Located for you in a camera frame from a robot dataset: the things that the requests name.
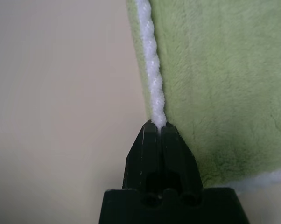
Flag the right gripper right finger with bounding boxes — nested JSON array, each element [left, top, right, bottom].
[[160, 122, 204, 189]]

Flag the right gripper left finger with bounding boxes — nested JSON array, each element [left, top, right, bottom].
[[123, 120, 161, 189]]

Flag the green towel white trim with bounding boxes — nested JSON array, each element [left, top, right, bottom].
[[126, 0, 281, 196]]

